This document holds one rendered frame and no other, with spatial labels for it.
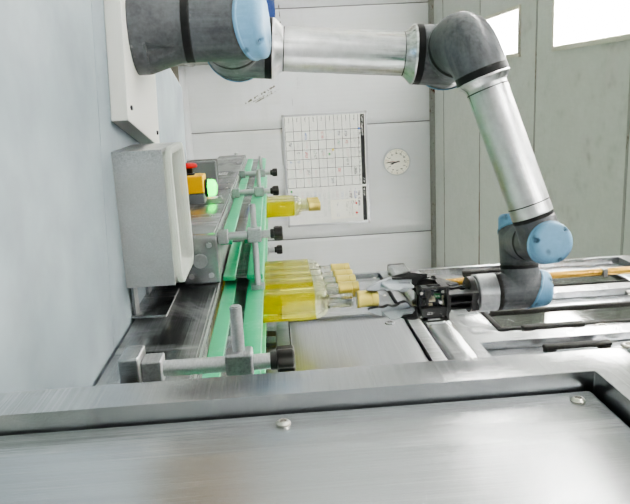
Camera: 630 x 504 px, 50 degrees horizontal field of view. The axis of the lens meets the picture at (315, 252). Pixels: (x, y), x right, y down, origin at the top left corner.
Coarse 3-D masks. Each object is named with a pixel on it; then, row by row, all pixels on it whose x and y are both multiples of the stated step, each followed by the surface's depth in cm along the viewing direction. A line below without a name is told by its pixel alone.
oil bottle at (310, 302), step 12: (276, 288) 137; (288, 288) 137; (300, 288) 136; (312, 288) 136; (264, 300) 133; (276, 300) 133; (288, 300) 133; (300, 300) 133; (312, 300) 133; (324, 300) 134; (264, 312) 133; (276, 312) 133; (288, 312) 134; (300, 312) 134; (312, 312) 134; (324, 312) 134
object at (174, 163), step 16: (176, 144) 114; (176, 160) 122; (176, 176) 122; (176, 192) 123; (176, 208) 108; (176, 224) 108; (176, 240) 109; (192, 240) 126; (176, 256) 109; (192, 256) 125; (176, 272) 111
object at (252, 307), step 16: (224, 288) 134; (240, 288) 134; (224, 304) 123; (240, 304) 124; (256, 304) 122; (224, 320) 114; (256, 320) 114; (224, 336) 107; (256, 336) 106; (208, 352) 100; (224, 352) 101; (256, 352) 99
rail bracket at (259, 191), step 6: (258, 174) 186; (258, 180) 187; (258, 186) 187; (276, 186) 187; (234, 192) 186; (240, 192) 187; (246, 192) 187; (252, 192) 187; (258, 192) 187; (264, 192) 187; (270, 192) 188; (276, 192) 187
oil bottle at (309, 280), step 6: (312, 276) 143; (270, 282) 140; (276, 282) 140; (282, 282) 140; (288, 282) 139; (294, 282) 139; (300, 282) 139; (306, 282) 139; (312, 282) 139; (318, 282) 139; (270, 288) 138; (324, 288) 140
